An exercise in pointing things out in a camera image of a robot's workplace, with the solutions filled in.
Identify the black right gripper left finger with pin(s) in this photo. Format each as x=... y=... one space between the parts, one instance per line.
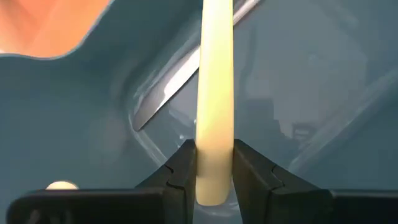
x=168 y=205

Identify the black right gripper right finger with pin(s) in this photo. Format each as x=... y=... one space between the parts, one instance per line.
x=264 y=202

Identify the silver table knife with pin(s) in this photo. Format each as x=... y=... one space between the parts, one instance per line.
x=161 y=99

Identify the dark teal plastic bin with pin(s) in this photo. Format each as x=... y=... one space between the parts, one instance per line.
x=311 y=46

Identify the orange translucent plastic bin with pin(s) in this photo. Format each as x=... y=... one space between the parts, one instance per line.
x=46 y=25

